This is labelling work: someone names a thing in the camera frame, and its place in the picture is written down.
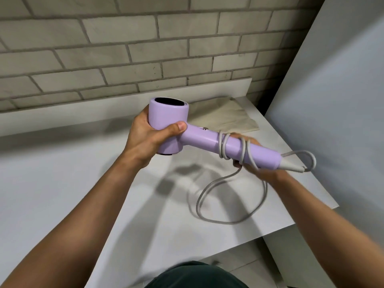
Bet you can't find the person's left hand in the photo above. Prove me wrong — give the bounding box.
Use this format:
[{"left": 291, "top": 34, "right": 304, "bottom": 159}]
[{"left": 122, "top": 105, "right": 188, "bottom": 169}]

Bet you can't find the person's right hand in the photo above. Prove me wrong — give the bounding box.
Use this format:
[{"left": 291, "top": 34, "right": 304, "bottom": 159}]
[{"left": 229, "top": 133, "right": 290, "bottom": 181}]

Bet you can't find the purple hair dryer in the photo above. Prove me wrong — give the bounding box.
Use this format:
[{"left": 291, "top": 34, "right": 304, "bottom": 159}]
[{"left": 148, "top": 97, "right": 307, "bottom": 173}]

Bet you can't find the grey hair dryer cord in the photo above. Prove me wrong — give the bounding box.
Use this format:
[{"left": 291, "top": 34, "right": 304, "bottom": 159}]
[{"left": 196, "top": 131, "right": 317, "bottom": 225}]

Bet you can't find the person's right forearm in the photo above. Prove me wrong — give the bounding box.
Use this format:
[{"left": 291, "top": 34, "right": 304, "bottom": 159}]
[{"left": 268, "top": 171, "right": 384, "bottom": 288}]

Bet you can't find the person's left forearm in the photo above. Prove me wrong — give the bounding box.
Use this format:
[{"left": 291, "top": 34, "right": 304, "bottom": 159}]
[{"left": 0, "top": 149, "right": 144, "bottom": 288}]

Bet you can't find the beige cloth bag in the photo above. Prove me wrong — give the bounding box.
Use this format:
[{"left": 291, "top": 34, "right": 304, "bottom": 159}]
[{"left": 187, "top": 97, "right": 260, "bottom": 134}]

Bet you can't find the white panel board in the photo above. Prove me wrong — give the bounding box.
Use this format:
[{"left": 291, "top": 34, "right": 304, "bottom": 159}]
[{"left": 263, "top": 0, "right": 384, "bottom": 288}]

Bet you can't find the dark green clothing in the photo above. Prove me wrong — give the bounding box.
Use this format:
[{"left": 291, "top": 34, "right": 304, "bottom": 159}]
[{"left": 152, "top": 260, "right": 250, "bottom": 288}]

